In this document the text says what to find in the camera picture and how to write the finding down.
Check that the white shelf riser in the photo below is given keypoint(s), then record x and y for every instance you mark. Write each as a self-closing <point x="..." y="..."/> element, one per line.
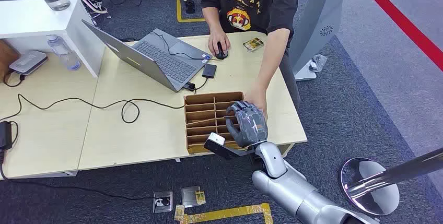
<point x="38" y="18"/>

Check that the chrome stanchion base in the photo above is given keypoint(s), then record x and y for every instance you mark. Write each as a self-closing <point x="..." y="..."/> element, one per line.
<point x="377" y="194"/>

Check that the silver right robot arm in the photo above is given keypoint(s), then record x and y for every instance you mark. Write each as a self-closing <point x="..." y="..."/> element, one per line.
<point x="294" y="189"/>

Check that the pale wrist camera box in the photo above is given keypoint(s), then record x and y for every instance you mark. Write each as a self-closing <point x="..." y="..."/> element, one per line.
<point x="216" y="142"/>

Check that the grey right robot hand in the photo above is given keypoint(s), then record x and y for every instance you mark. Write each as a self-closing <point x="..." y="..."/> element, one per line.
<point x="251" y="125"/>

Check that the grey curved stand panel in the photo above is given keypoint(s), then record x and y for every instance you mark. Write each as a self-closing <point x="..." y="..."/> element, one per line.
<point x="320" y="18"/>

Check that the black power adapter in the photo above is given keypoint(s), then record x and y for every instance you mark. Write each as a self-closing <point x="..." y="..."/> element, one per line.
<point x="5" y="136"/>

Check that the person's right forearm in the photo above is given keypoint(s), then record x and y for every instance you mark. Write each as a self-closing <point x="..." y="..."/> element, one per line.
<point x="213" y="20"/>

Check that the grey flat network box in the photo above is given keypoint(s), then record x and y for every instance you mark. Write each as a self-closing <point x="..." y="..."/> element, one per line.
<point x="28" y="62"/>

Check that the chrome stanchion pole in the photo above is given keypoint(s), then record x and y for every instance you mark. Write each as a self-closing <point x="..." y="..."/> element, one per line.
<point x="401" y="172"/>

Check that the metal floor socket plate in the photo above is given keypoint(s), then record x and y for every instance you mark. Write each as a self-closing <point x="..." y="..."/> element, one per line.
<point x="192" y="196"/>
<point x="162" y="202"/>

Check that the cardboard card organiser box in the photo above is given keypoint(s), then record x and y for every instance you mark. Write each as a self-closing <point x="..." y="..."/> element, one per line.
<point x="204" y="118"/>

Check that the crumpled clear plastic bag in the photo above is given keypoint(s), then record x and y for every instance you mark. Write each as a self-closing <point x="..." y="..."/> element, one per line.
<point x="318" y="62"/>

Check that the person's left forearm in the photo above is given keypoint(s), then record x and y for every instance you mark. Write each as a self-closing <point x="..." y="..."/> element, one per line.
<point x="273" y="60"/>

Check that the small clear plastic bottle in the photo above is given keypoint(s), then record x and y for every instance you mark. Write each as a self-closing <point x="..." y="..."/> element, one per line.
<point x="64" y="53"/>

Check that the yellow floor tape frame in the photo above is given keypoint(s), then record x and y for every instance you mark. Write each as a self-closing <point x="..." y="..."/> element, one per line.
<point x="179" y="8"/>
<point x="228" y="213"/>

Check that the grey open laptop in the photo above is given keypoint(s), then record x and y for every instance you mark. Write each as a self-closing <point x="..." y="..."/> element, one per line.
<point x="162" y="58"/>

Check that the black external drive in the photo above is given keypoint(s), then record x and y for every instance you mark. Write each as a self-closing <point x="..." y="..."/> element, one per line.
<point x="209" y="71"/>

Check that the small printed card pack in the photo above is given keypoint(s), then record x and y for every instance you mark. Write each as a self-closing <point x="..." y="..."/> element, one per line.
<point x="253" y="44"/>

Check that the person's right hand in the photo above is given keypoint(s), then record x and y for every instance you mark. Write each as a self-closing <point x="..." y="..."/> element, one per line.
<point x="217" y="39"/>

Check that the black computer mouse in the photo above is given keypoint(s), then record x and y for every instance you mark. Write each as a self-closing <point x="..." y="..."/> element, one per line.
<point x="221" y="52"/>

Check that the person's left hand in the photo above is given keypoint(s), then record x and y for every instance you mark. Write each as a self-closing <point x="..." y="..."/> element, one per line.
<point x="256" y="98"/>

